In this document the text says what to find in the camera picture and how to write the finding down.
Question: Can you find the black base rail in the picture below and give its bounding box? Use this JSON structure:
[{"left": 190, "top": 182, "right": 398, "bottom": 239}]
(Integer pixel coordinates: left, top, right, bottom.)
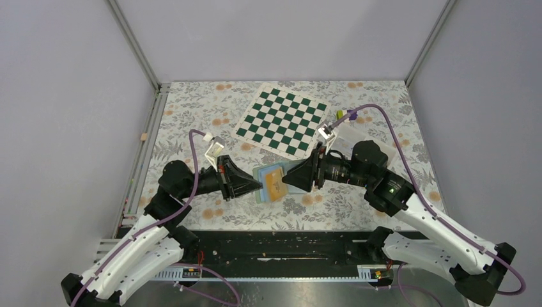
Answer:
[{"left": 180, "top": 230, "right": 399, "bottom": 279}]

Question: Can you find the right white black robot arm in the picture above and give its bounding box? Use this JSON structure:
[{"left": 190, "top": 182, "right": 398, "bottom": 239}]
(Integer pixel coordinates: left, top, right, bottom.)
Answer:
[{"left": 282, "top": 141, "right": 516, "bottom": 306}]

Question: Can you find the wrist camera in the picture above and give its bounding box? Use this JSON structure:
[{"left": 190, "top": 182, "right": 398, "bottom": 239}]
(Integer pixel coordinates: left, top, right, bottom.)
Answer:
[
  {"left": 203, "top": 132, "right": 224, "bottom": 170},
  {"left": 317, "top": 122, "right": 337, "bottom": 148}
]

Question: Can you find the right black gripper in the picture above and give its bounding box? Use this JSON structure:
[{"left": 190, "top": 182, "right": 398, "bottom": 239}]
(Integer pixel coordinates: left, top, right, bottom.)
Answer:
[{"left": 282, "top": 141, "right": 373, "bottom": 192}]

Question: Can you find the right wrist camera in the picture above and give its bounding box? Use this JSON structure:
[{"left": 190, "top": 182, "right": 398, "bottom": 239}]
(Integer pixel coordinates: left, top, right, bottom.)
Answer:
[{"left": 317, "top": 122, "right": 337, "bottom": 148}]

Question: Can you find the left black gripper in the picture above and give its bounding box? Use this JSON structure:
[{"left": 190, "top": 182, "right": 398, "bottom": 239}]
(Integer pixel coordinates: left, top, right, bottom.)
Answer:
[{"left": 180, "top": 155, "right": 265, "bottom": 201}]

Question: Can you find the clear plastic compartment tray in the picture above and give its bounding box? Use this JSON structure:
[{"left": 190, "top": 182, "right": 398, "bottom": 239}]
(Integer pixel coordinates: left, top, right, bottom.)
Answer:
[{"left": 331, "top": 123, "right": 399, "bottom": 168}]

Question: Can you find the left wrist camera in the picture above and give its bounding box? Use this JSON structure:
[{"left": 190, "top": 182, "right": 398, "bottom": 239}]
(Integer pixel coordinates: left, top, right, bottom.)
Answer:
[{"left": 203, "top": 132, "right": 224, "bottom": 170}]

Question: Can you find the green leather card holder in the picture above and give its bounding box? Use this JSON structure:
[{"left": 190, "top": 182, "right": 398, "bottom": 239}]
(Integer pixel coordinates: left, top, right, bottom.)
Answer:
[{"left": 252, "top": 160, "right": 305, "bottom": 203}]

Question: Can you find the orange credit card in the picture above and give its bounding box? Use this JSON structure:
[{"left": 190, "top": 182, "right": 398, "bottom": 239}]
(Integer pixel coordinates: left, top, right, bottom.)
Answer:
[{"left": 261, "top": 165, "right": 288, "bottom": 202}]

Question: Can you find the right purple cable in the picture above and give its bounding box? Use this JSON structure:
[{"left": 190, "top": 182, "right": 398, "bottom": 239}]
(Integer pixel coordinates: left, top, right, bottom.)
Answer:
[{"left": 330, "top": 104, "right": 527, "bottom": 296}]

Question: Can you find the green white chessboard mat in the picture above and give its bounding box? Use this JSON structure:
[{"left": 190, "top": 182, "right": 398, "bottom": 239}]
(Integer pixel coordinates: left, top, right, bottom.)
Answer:
[{"left": 231, "top": 83, "right": 330, "bottom": 160}]

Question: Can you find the green purple toy block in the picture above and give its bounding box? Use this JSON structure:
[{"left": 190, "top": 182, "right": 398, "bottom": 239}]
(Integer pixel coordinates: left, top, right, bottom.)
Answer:
[{"left": 336, "top": 109, "right": 359, "bottom": 123}]

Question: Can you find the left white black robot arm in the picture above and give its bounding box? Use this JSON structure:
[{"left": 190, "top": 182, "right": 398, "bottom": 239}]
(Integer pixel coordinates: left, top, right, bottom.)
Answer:
[{"left": 61, "top": 155, "right": 262, "bottom": 306}]

